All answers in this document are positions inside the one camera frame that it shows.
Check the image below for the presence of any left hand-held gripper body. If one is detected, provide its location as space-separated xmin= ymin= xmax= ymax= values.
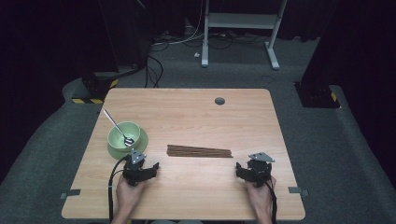
xmin=121 ymin=148 xmax=148 ymax=187

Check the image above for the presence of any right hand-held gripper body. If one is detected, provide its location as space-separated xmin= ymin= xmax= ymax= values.
xmin=247 ymin=151 xmax=276 ymax=189

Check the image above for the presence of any person's left hand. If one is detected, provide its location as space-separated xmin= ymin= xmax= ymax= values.
xmin=116 ymin=178 xmax=148 ymax=214

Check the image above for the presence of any person's right hand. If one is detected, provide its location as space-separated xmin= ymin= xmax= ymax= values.
xmin=246 ymin=176 xmax=277 ymax=216

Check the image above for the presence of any green plate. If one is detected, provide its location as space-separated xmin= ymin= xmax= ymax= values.
xmin=106 ymin=127 xmax=149 ymax=161

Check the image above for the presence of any grey tape strip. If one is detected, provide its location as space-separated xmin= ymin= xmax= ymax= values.
xmin=60 ymin=189 xmax=82 ymax=200
xmin=288 ymin=186 xmax=310 ymax=197

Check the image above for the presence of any black stand base striped tape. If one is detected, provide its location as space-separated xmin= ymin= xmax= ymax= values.
xmin=72 ymin=70 xmax=120 ymax=105
xmin=293 ymin=81 xmax=342 ymax=110

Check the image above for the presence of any white metal stand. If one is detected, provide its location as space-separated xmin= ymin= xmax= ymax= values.
xmin=200 ymin=0 xmax=288 ymax=71

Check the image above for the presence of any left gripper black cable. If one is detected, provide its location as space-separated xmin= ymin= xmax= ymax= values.
xmin=107 ymin=155 xmax=130 ymax=224

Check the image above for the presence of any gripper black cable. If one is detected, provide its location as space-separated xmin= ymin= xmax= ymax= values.
xmin=107 ymin=155 xmax=130 ymax=224
xmin=264 ymin=181 xmax=278 ymax=224

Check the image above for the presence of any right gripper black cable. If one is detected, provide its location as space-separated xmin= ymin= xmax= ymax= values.
xmin=264 ymin=181 xmax=278 ymax=224

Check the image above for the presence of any black floor cable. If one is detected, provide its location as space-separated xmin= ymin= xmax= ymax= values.
xmin=144 ymin=55 xmax=164 ymax=89

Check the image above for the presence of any bundle of black floor cables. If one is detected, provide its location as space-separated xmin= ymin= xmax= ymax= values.
xmin=183 ymin=31 xmax=269 ymax=50

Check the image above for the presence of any white floor cable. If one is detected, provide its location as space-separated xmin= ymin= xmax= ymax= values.
xmin=152 ymin=0 xmax=206 ymax=46

